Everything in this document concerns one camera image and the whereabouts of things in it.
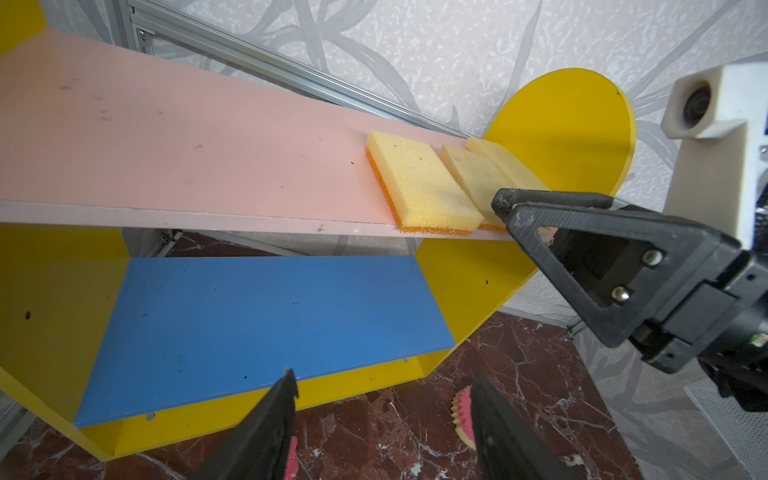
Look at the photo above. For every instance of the orange yellow sponge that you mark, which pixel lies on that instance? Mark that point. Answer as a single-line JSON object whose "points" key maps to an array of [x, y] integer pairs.
{"points": [[420, 191]]}

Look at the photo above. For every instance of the blue lower shelf board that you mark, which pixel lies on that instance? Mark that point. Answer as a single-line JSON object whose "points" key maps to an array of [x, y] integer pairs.
{"points": [[187, 330]]}

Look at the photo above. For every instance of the pink smiley sponge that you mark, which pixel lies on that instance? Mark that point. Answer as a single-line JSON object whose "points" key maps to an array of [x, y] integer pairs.
{"points": [[292, 465], [461, 413]]}

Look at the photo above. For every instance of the white wire mesh basket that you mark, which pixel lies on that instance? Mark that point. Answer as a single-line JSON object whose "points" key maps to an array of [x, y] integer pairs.
{"points": [[743, 432]]}

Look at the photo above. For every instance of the aluminium enclosure frame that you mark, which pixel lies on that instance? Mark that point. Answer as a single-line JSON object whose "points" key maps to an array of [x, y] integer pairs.
{"points": [[136, 23]]}

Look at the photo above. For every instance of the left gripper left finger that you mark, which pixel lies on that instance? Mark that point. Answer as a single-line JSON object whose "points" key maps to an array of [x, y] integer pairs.
{"points": [[259, 447]]}

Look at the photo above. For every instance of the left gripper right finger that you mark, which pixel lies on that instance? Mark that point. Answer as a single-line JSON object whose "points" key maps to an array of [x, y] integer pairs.
{"points": [[507, 448]]}

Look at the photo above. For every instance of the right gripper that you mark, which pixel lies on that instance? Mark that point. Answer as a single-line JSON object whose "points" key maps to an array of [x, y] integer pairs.
{"points": [[677, 289]]}

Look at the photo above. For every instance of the pink top shelf board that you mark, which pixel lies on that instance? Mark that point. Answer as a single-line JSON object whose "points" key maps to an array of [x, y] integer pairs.
{"points": [[94, 134]]}

